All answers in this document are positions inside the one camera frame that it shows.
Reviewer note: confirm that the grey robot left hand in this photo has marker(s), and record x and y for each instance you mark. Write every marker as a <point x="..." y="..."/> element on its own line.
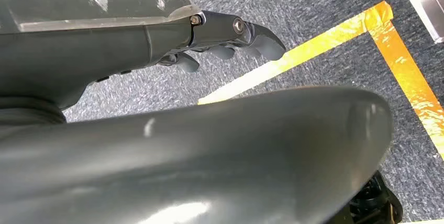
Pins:
<point x="79" y="49"/>

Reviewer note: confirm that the long yellow floor tape strip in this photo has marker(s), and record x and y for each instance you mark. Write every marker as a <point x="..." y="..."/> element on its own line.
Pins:
<point x="298" y="54"/>

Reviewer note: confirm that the ribbed grey left arm sleeve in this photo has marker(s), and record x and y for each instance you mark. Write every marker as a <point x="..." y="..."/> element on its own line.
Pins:
<point x="27" y="113"/>

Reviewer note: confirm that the orange yellow floor tape strip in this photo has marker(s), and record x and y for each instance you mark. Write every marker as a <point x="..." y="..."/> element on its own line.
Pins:
<point x="409" y="76"/>

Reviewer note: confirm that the smooth grey robot body shell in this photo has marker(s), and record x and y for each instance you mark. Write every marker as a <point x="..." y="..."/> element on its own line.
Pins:
<point x="208" y="160"/>

